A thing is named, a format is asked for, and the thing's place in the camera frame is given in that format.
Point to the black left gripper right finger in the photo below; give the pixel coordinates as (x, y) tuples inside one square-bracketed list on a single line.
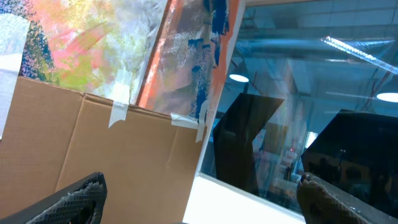
[(322, 203)]

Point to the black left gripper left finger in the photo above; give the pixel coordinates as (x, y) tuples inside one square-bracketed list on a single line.
[(80, 203)]

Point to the glass window pane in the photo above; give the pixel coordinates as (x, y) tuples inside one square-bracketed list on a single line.
[(311, 88)]

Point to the brown cardboard sheet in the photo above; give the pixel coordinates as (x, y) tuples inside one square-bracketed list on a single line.
[(54, 137)]

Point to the colourful painted panel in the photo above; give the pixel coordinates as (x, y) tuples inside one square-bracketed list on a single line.
[(168, 56)]

